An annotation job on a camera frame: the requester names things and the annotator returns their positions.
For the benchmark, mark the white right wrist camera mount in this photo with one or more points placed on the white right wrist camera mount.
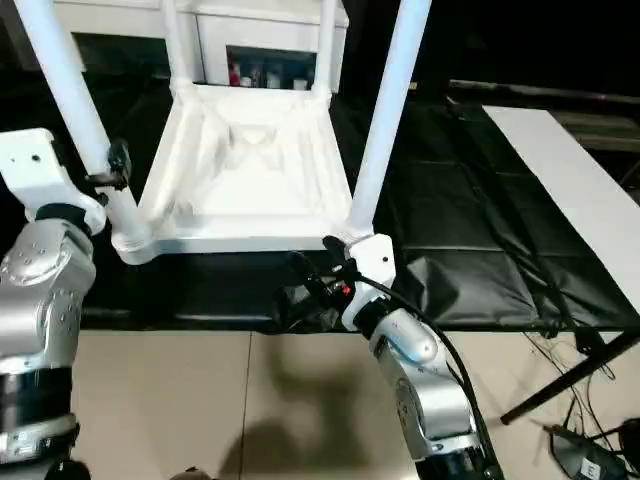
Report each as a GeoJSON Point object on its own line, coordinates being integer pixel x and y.
{"type": "Point", "coordinates": [375, 255]}

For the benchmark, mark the black tripod stand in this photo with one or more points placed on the black tripod stand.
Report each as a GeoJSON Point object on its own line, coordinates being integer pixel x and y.
{"type": "Point", "coordinates": [565, 385]}

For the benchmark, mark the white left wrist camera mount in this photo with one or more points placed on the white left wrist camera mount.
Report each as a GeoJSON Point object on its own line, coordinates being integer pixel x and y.
{"type": "Point", "coordinates": [30, 170]}

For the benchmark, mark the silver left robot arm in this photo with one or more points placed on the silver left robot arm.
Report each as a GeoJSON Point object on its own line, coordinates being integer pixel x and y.
{"type": "Point", "coordinates": [30, 300]}

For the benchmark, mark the white flat board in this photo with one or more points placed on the white flat board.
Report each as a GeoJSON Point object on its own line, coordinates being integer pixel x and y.
{"type": "Point", "coordinates": [575, 170]}

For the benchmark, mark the white plastic table top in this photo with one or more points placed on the white plastic table top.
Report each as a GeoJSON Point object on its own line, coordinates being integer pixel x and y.
{"type": "Point", "coordinates": [250, 200]}

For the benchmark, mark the black adapter box with label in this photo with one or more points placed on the black adapter box with label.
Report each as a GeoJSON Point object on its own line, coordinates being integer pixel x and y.
{"type": "Point", "coordinates": [585, 455]}

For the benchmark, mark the white sideboard cabinet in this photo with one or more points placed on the white sideboard cabinet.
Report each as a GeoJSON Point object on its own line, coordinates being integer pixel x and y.
{"type": "Point", "coordinates": [260, 25]}

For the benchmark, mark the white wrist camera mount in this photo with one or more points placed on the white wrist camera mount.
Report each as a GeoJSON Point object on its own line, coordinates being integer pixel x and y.
{"type": "Point", "coordinates": [30, 170]}
{"type": "Point", "coordinates": [375, 255]}

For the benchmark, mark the black table mat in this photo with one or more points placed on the black table mat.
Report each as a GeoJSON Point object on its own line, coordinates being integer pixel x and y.
{"type": "Point", "coordinates": [475, 200]}

